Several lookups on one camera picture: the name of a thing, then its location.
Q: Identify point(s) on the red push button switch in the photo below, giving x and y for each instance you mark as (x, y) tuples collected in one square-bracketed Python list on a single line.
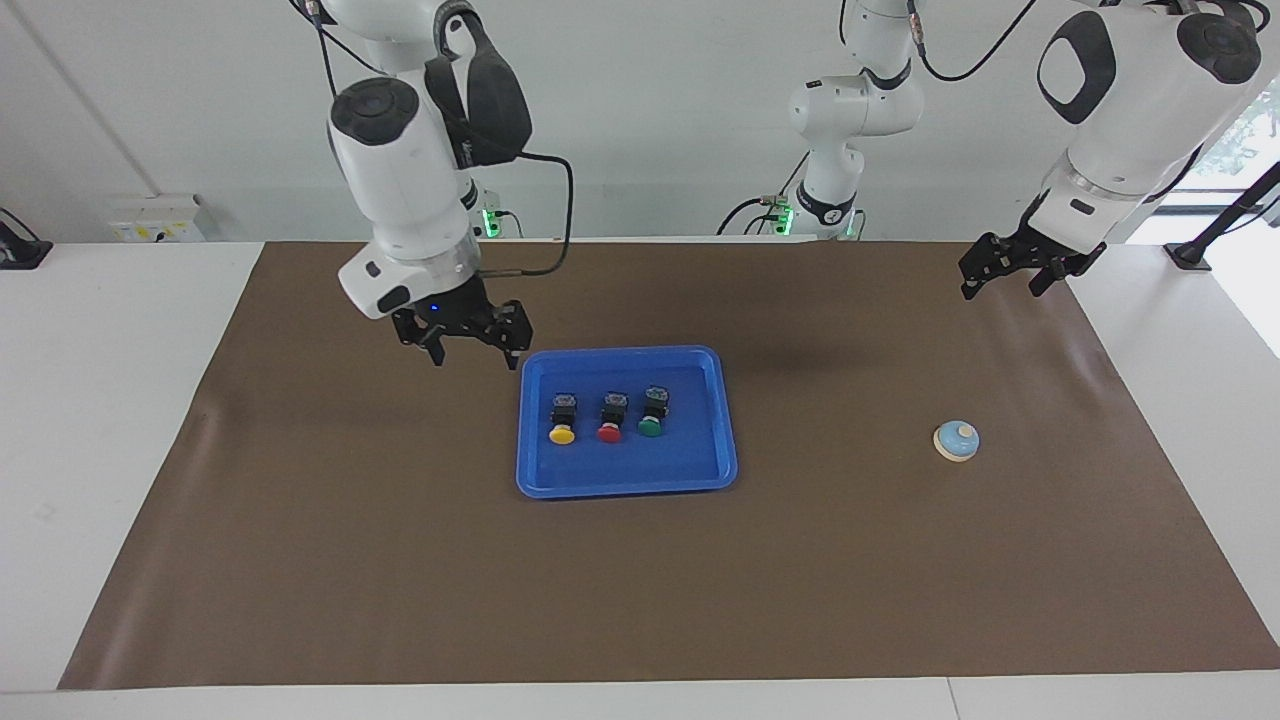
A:
[(609, 433)]

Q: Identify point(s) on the white wall socket box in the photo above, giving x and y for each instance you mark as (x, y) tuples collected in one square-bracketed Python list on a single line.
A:
[(155, 220)]

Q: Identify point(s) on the black table clamp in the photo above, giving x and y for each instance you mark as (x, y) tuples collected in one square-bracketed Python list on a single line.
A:
[(20, 252)]

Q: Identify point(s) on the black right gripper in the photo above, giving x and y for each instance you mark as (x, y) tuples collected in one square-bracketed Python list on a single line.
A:
[(455, 310)]

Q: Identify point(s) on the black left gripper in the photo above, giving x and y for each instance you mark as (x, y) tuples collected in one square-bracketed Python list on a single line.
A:
[(1030, 245)]

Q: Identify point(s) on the light blue desk bell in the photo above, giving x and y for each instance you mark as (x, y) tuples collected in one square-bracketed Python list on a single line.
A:
[(956, 440)]

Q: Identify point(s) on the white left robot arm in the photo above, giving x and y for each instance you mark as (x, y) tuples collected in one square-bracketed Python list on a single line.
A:
[(1130, 120)]

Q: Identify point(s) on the brown table mat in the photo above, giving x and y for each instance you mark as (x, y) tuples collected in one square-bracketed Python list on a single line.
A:
[(640, 580)]

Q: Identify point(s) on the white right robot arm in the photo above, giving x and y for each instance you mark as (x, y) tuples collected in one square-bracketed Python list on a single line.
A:
[(400, 190)]

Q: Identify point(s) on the yellow push button switch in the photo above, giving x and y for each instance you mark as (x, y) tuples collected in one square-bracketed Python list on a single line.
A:
[(563, 435)]

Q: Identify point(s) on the green push button switch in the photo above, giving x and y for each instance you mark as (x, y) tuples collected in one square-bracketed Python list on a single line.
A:
[(650, 428)]

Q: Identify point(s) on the black stand with pole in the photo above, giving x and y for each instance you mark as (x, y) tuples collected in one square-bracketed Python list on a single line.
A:
[(1190, 255)]

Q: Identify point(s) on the blue plastic tray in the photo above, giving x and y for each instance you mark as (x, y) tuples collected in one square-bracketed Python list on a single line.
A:
[(625, 470)]

